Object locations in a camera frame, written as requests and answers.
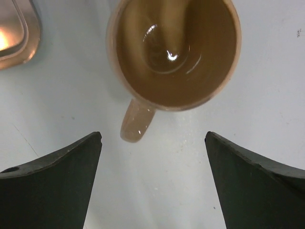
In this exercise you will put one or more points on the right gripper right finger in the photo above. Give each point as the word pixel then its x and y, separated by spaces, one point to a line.
pixel 254 191

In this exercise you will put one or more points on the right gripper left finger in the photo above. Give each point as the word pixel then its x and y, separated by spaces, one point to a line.
pixel 53 191

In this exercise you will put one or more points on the beige ceramic mug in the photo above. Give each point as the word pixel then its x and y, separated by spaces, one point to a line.
pixel 171 55

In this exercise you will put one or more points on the metal serving tray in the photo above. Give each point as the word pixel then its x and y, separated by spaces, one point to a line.
pixel 20 32

